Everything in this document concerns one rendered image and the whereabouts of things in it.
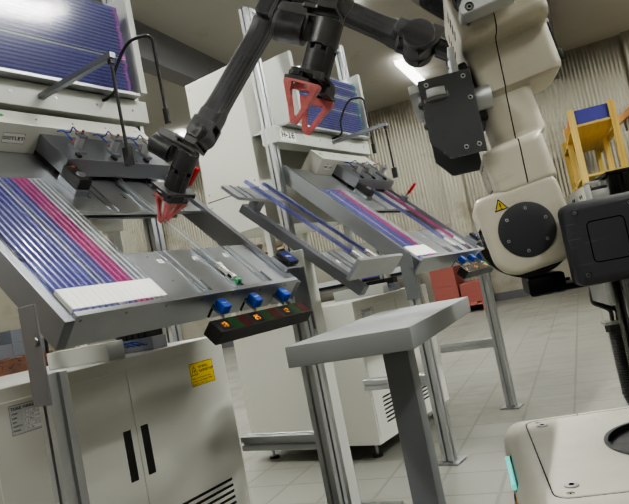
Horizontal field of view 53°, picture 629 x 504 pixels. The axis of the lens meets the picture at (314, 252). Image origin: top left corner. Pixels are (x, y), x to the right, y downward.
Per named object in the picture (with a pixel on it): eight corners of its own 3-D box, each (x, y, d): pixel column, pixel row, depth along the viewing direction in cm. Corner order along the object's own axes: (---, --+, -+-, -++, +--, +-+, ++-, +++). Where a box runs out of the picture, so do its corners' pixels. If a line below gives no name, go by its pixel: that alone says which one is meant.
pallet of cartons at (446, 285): (499, 301, 927) (490, 258, 931) (490, 309, 826) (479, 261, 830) (447, 310, 957) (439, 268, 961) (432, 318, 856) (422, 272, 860)
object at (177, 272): (287, 291, 165) (292, 281, 164) (65, 333, 111) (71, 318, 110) (240, 251, 174) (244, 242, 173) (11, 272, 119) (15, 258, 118)
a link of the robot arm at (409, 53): (451, 29, 151) (449, 41, 156) (412, 14, 153) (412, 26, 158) (435, 61, 150) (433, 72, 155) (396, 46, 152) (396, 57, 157)
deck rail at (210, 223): (291, 300, 167) (301, 281, 165) (287, 301, 166) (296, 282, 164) (134, 170, 199) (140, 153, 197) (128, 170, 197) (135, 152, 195)
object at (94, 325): (287, 301, 166) (298, 279, 163) (65, 349, 111) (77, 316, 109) (283, 299, 166) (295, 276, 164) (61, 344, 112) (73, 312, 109)
